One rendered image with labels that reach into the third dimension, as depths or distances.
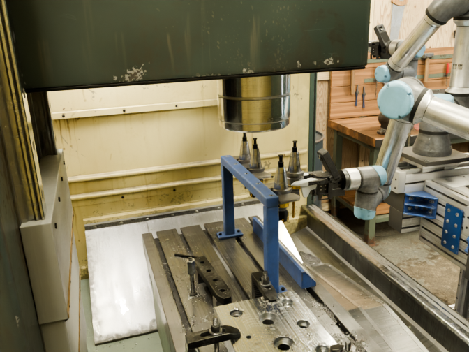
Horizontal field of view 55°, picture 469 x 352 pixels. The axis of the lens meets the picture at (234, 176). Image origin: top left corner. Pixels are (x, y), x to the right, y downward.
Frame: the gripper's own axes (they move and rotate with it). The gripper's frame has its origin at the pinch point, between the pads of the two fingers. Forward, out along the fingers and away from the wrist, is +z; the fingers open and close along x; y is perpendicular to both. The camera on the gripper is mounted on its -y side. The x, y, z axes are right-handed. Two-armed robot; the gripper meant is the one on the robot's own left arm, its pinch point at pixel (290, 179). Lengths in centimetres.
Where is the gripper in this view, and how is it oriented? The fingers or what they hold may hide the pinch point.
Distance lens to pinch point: 151.6
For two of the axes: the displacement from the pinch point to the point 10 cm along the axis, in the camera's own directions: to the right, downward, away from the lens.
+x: -3.0, -2.9, 9.1
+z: -9.5, 1.0, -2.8
